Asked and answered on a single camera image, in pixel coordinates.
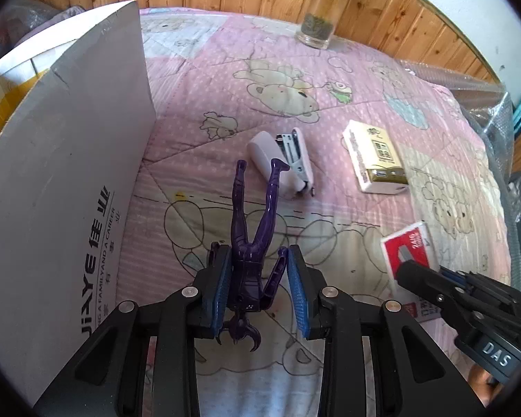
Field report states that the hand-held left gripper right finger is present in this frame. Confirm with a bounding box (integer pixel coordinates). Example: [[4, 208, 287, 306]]
[[287, 245, 489, 417]]

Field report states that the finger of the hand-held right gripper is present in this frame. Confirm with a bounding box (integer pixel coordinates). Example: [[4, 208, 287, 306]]
[[436, 267, 478, 289], [394, 260, 465, 326]]

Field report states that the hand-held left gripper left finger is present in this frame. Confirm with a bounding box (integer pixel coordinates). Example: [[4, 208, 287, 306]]
[[32, 243, 233, 417]]

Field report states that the purple action figure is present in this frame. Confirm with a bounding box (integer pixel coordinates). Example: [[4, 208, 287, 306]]
[[206, 159, 289, 354]]

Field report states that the red and white small box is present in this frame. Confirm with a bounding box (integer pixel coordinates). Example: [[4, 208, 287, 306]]
[[381, 221, 444, 322]]

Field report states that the white cardboard box yellow tape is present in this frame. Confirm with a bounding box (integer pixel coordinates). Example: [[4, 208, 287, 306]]
[[0, 0, 157, 407]]

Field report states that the person's right hand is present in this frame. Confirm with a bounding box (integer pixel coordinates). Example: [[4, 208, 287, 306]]
[[468, 362, 506, 407]]

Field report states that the white stapler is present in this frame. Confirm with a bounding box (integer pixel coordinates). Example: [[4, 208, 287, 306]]
[[247, 128, 317, 201]]

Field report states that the cream and gold small box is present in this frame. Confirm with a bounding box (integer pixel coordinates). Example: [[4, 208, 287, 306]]
[[342, 119, 410, 193]]

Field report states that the pink printed quilt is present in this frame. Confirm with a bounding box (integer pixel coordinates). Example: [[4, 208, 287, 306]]
[[130, 6, 521, 417]]

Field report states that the glass bottle metal lid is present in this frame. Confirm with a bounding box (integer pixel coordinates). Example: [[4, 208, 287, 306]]
[[296, 0, 360, 50]]

